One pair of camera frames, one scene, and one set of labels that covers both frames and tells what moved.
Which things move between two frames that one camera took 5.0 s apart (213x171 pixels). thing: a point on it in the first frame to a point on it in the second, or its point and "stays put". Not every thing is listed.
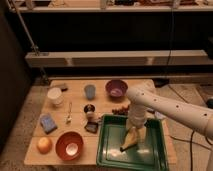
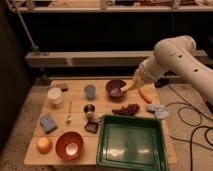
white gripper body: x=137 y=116 to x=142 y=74
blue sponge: x=47 y=123 stays put
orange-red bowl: x=69 y=145 stays put
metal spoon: x=70 y=114 stays put
